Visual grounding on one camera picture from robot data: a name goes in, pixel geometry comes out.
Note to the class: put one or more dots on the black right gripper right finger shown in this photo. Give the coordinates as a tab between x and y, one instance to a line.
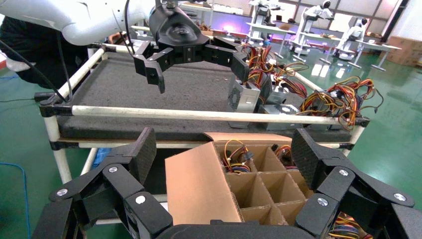
349	198

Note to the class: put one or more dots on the grey power supply units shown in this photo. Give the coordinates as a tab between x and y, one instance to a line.
245	97

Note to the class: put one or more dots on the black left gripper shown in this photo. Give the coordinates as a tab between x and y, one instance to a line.
178	36

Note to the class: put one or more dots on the cardboard box with dividers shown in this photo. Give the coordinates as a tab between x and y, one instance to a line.
197	184

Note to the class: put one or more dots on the white humanoid robot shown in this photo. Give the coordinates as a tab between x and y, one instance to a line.
354	33
316	14
262	14

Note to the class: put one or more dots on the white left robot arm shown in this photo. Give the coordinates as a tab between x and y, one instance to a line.
66	16

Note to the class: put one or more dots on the black torso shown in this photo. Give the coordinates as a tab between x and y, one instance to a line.
33	39

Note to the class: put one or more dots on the blue cloth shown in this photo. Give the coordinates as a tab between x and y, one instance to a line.
102	156

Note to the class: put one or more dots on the grey foam mat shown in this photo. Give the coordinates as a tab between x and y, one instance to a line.
132	85

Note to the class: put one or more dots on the stacked brown cardboard boxes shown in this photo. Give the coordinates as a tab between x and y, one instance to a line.
404	49

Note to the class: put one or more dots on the black pillar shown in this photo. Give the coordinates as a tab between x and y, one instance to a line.
395	16

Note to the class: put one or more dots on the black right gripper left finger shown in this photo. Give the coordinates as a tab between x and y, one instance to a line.
108	191

